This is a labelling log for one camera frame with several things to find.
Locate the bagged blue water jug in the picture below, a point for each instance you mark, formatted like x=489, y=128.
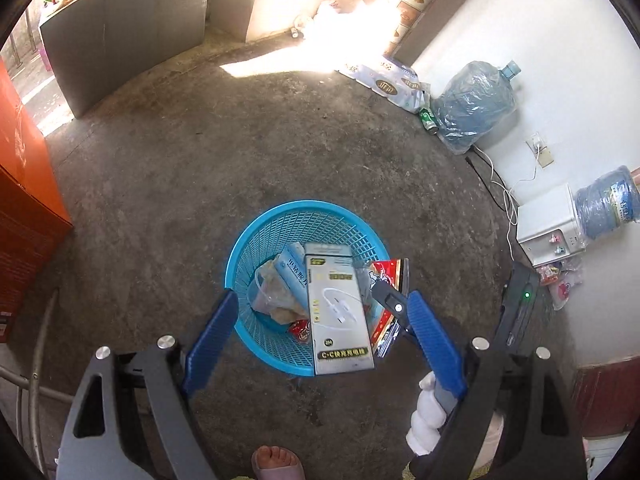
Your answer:
x=470, y=105

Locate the grey cabinet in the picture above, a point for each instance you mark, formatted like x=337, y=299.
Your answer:
x=125, y=35

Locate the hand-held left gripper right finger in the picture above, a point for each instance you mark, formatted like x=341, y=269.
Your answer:
x=435, y=345

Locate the person's foot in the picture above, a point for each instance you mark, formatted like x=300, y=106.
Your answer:
x=277, y=462

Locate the person's right hand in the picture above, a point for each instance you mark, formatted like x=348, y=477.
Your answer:
x=425, y=420

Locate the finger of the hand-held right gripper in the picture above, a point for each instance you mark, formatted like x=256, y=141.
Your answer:
x=392, y=302

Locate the white cardboard box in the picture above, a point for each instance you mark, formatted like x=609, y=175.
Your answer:
x=340, y=310

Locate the red-brown cabinet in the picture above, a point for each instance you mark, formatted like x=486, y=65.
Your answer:
x=605, y=395

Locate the blue tissue pack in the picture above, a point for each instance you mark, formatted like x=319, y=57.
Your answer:
x=295, y=270

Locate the white water dispenser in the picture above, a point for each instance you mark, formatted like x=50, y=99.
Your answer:
x=545, y=220

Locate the small red wrapper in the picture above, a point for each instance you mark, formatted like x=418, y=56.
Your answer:
x=301, y=331

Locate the pack of bottled water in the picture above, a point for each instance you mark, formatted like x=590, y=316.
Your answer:
x=385, y=80

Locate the clear bag of small items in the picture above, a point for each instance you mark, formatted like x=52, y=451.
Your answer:
x=562, y=282

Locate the green drink can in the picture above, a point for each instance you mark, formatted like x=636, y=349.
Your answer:
x=429, y=120

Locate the printed clear plastic bag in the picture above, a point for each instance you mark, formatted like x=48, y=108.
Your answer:
x=387, y=272

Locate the metal tube frame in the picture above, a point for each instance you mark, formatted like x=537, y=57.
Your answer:
x=37, y=340

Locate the orange cardboard box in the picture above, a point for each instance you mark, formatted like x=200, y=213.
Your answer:
x=25, y=210

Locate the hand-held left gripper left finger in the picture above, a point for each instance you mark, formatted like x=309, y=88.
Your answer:
x=210, y=345

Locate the blue plastic mesh basket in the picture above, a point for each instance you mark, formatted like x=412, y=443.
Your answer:
x=260, y=240

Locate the wall socket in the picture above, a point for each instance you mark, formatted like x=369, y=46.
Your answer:
x=542, y=152

